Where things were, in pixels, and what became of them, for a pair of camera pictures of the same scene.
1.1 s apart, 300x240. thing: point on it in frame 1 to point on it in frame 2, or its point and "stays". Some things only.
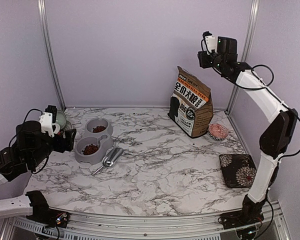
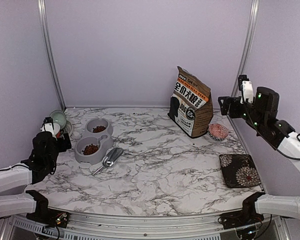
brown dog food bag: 191,109 stays
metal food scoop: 111,157 stays
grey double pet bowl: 91,148 stays
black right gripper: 203,62 to 225,107
